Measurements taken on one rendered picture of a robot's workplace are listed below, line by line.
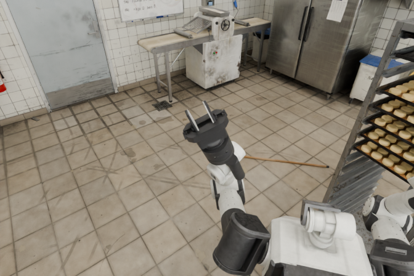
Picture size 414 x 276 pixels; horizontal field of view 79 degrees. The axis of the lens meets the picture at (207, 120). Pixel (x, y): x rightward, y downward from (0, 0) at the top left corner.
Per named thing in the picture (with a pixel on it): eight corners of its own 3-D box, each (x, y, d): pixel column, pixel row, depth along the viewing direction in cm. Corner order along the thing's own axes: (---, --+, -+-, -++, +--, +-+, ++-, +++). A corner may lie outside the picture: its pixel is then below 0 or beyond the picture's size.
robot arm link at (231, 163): (222, 127, 78) (231, 146, 86) (197, 151, 75) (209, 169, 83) (249, 143, 70) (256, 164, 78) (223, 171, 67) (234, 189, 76)
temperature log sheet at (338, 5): (341, 21, 345) (349, -3, 327) (340, 22, 343) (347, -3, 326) (327, 19, 359) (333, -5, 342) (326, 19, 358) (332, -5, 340)
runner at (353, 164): (344, 173, 152) (345, 169, 150) (340, 170, 154) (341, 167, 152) (404, 141, 177) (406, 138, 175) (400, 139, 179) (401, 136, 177)
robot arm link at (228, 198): (243, 196, 106) (255, 228, 84) (213, 201, 106) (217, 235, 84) (239, 171, 104) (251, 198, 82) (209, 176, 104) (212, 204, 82)
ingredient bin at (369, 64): (343, 103, 405) (360, 57, 361) (361, 91, 438) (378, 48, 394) (379, 117, 371) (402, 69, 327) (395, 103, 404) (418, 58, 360)
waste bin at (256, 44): (279, 60, 560) (284, 29, 523) (262, 65, 534) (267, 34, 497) (261, 53, 596) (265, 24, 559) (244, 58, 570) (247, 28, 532)
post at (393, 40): (308, 243, 201) (403, 22, 104) (305, 239, 203) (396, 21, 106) (311, 241, 202) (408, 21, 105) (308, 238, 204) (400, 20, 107)
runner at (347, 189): (331, 201, 167) (332, 198, 165) (328, 198, 169) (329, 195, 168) (388, 168, 192) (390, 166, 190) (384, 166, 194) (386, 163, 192)
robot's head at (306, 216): (338, 241, 62) (342, 211, 62) (302, 235, 63) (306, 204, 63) (331, 231, 68) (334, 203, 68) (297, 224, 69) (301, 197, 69)
